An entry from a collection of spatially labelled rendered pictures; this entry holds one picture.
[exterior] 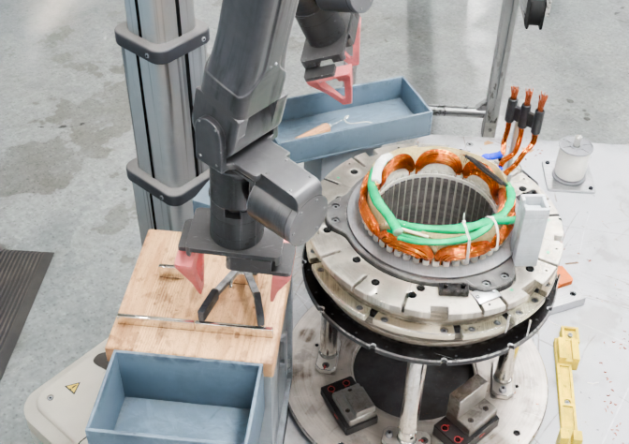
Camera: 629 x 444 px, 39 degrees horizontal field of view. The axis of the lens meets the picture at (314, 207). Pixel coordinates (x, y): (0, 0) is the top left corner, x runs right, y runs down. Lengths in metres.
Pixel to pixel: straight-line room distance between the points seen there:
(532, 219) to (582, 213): 0.65
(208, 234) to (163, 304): 0.14
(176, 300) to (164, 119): 0.39
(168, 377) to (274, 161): 0.31
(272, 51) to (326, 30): 0.47
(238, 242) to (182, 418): 0.23
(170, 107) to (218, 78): 0.55
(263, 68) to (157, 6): 0.52
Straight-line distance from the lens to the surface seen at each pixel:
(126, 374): 1.05
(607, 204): 1.72
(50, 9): 3.99
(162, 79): 1.33
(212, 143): 0.85
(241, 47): 0.78
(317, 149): 1.32
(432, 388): 1.35
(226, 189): 0.89
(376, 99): 1.45
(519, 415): 1.32
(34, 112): 3.34
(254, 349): 1.01
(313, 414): 1.28
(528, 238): 1.06
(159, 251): 1.13
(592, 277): 1.57
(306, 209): 0.85
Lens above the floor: 1.84
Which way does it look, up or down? 41 degrees down
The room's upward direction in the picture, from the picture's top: 1 degrees clockwise
